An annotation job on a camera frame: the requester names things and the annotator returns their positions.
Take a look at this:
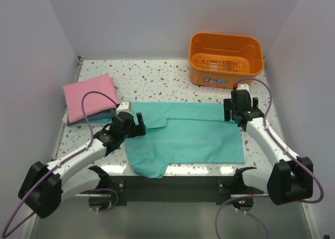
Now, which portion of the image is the mint green t-shirt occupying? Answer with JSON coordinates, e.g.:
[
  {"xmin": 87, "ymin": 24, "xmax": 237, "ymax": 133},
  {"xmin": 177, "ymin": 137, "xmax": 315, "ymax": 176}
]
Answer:
[{"xmin": 124, "ymin": 101, "xmax": 245, "ymax": 178}]

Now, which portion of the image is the folded turquoise t-shirt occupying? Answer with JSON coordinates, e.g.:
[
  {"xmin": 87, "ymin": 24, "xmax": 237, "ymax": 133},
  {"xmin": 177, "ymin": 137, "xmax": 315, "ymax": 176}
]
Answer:
[{"xmin": 73, "ymin": 118, "xmax": 112, "ymax": 126}]

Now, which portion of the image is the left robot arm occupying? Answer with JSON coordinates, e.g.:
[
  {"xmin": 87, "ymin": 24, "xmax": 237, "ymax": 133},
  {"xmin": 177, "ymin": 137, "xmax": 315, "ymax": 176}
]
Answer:
[{"xmin": 18, "ymin": 112, "xmax": 146, "ymax": 219}]

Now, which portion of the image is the folded pink t-shirt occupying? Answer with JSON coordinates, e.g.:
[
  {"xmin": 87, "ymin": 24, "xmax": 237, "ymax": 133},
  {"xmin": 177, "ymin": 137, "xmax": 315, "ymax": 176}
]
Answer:
[{"xmin": 62, "ymin": 73, "xmax": 120, "ymax": 124}]

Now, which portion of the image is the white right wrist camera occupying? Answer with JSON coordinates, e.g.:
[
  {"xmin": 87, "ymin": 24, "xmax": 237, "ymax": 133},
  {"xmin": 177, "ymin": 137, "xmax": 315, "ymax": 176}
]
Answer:
[{"xmin": 233, "ymin": 83, "xmax": 250, "ymax": 92}]

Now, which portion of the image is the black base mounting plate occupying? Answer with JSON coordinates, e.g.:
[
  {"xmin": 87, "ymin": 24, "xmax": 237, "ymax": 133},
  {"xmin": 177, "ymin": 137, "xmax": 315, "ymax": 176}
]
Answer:
[{"xmin": 97, "ymin": 176, "xmax": 263, "ymax": 206}]

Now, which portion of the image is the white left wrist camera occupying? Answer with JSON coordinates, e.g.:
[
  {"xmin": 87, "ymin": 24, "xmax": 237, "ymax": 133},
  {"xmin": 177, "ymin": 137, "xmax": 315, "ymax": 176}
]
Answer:
[{"xmin": 116, "ymin": 101, "xmax": 131, "ymax": 115}]

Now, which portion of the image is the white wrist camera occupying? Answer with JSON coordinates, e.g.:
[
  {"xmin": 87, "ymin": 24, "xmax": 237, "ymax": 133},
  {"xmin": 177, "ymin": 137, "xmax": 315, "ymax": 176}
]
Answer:
[
  {"xmin": 233, "ymin": 83, "xmax": 250, "ymax": 92},
  {"xmin": 116, "ymin": 101, "xmax": 131, "ymax": 115}
]

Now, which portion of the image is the orange plastic basket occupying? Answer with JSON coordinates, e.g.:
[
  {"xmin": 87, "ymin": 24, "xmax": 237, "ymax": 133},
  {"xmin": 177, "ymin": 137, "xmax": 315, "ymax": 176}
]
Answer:
[{"xmin": 188, "ymin": 32, "xmax": 264, "ymax": 89}]

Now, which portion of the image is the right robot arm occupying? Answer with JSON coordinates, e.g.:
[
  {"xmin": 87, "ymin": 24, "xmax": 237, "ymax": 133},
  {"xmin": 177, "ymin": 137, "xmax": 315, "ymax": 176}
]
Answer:
[{"xmin": 224, "ymin": 89, "xmax": 314, "ymax": 205}]

